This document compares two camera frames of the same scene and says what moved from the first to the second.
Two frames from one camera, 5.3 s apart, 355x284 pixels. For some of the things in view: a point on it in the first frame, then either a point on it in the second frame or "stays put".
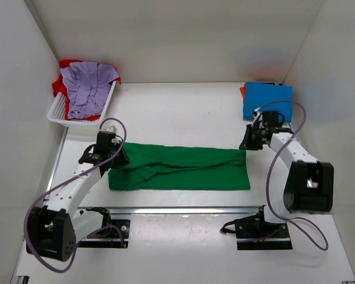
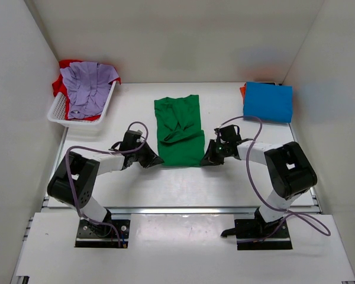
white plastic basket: [58, 111] stays put
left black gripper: [124, 160] -> [152, 158]
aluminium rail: [186, 210] stays put
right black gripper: [246, 144] -> [210, 159]
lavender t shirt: [88, 86] stays put
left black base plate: [114, 234] stays put
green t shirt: [154, 167] -> [181, 141]
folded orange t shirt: [243, 90] stays put
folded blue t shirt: [257, 94] stays put
